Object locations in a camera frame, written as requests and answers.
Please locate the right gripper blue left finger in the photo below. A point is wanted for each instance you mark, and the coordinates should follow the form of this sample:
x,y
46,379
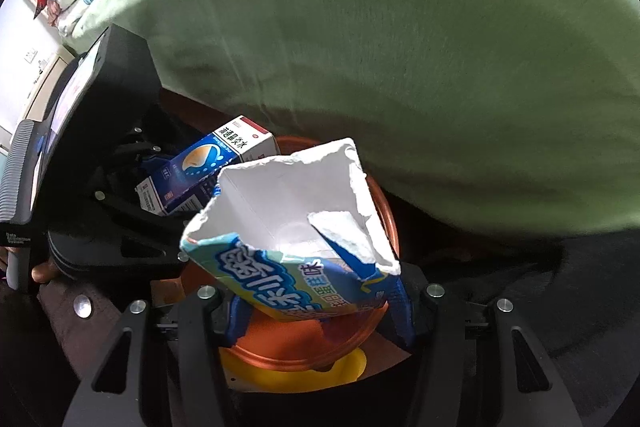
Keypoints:
x,y
162,366

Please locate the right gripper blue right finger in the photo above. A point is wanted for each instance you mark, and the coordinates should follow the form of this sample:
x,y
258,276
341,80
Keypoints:
x,y
478,365

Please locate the blue white medicine box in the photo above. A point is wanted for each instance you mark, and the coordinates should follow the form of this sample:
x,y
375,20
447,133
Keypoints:
x,y
187,181

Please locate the torn blue white carton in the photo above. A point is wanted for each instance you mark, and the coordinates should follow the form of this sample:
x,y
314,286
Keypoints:
x,y
297,236

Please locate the person's left hand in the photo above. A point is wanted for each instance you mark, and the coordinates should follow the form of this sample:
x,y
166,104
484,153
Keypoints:
x,y
45,271

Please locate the white bedside cabinet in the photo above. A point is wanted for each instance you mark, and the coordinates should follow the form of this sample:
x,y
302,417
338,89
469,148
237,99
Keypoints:
x,y
48,73

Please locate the folded white floral quilt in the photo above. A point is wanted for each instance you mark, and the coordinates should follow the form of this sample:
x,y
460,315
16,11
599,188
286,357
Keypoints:
x,y
68,19

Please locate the light green bed blanket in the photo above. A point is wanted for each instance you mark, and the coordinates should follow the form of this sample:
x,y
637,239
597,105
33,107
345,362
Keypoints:
x,y
507,116

